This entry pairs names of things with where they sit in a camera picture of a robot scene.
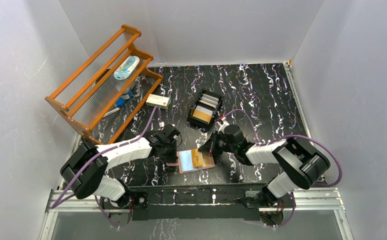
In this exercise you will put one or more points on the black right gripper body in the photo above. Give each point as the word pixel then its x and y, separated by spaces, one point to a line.
pixel 222 144

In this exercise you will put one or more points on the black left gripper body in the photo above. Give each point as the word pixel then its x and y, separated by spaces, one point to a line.
pixel 168 153

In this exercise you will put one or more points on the black card tray box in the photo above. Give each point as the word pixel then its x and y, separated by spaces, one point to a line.
pixel 204 108

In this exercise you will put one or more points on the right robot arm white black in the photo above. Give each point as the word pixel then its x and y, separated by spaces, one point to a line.
pixel 301 162

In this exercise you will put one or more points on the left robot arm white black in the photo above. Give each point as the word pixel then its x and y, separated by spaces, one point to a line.
pixel 85 171

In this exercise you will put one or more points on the gold card in tray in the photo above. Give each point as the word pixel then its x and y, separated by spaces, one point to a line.
pixel 202 116

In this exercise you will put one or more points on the grey white card stack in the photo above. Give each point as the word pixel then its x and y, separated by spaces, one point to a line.
pixel 210 101

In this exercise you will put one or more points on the white red small box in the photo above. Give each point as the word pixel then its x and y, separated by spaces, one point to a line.
pixel 159 101

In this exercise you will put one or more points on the white pen under shelf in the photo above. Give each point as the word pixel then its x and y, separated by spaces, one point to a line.
pixel 111 112

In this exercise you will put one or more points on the blue cap bottle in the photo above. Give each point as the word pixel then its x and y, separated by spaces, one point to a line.
pixel 126 96

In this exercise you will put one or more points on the orange wooden shelf rack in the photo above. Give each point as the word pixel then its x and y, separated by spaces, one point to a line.
pixel 91 91

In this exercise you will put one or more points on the white blue tube package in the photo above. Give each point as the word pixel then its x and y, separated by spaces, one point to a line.
pixel 126 68

